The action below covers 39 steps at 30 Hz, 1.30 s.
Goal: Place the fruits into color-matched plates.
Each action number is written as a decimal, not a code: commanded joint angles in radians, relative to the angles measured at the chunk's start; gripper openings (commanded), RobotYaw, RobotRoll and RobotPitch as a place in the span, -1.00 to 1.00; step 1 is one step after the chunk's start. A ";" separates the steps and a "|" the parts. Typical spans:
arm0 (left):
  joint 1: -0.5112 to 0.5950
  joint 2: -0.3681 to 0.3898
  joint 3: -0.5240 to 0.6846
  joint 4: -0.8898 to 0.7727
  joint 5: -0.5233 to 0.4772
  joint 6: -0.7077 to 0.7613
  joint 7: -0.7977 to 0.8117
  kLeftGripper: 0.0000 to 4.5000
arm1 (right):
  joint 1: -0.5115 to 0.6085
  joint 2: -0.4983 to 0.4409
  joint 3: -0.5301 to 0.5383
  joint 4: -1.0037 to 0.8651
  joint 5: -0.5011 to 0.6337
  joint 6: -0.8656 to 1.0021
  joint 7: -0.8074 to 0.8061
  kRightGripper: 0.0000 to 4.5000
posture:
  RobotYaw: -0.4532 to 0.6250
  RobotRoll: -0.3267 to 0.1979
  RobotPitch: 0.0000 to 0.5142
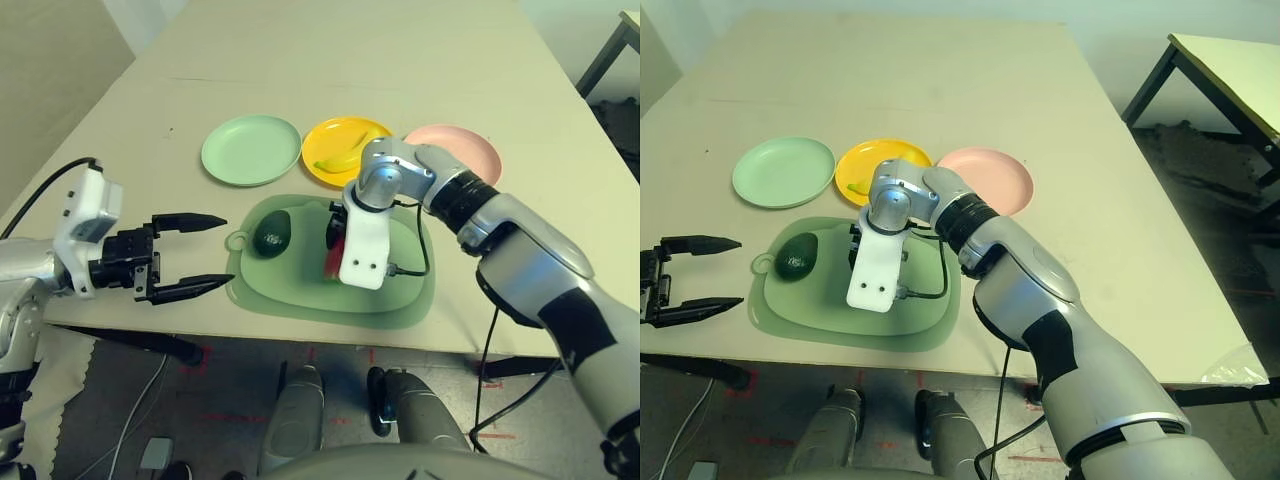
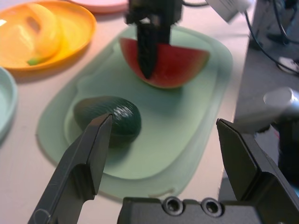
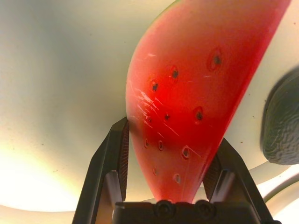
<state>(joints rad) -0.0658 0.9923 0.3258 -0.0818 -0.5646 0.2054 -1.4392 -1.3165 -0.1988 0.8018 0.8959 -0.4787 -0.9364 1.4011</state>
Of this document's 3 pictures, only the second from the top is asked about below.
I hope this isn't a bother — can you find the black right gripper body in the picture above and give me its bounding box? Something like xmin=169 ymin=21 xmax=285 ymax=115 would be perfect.
xmin=126 ymin=0 xmax=183 ymax=26

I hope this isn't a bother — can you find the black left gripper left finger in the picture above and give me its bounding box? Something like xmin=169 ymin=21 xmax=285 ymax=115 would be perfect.
xmin=28 ymin=113 xmax=114 ymax=224

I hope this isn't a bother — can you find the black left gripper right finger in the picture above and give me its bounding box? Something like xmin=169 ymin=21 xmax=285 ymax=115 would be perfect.
xmin=216 ymin=118 xmax=299 ymax=205

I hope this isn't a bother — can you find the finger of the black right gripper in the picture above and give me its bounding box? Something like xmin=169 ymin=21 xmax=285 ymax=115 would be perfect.
xmin=136 ymin=21 xmax=160 ymax=80
xmin=158 ymin=23 xmax=171 ymax=45

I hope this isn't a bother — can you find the red toy watermelon slice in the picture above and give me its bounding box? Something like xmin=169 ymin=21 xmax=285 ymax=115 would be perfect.
xmin=119 ymin=37 xmax=211 ymax=90

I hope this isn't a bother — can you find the dark green toy avocado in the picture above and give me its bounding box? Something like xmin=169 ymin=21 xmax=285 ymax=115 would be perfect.
xmin=73 ymin=95 xmax=142 ymax=149

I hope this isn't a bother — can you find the yellow toy banana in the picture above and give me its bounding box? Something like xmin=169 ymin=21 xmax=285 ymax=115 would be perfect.
xmin=0 ymin=3 xmax=64 ymax=66

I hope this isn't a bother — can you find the pink round plate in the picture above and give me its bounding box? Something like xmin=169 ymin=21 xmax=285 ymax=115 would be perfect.
xmin=67 ymin=0 xmax=130 ymax=14

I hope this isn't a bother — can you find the yellow round plate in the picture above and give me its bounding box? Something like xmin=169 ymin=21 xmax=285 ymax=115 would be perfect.
xmin=0 ymin=0 xmax=98 ymax=78

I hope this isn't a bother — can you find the green silicone cutting mat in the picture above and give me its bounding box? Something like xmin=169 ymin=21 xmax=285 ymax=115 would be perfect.
xmin=36 ymin=25 xmax=235 ymax=199

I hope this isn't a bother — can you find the mint green round plate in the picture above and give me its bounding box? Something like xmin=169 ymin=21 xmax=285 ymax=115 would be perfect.
xmin=0 ymin=66 xmax=18 ymax=146

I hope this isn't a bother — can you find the white shoe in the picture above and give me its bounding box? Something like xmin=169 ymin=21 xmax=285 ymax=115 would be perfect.
xmin=277 ymin=56 xmax=299 ymax=76

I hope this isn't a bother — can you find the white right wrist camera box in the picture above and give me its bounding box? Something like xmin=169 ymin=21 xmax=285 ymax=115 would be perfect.
xmin=205 ymin=0 xmax=253 ymax=24

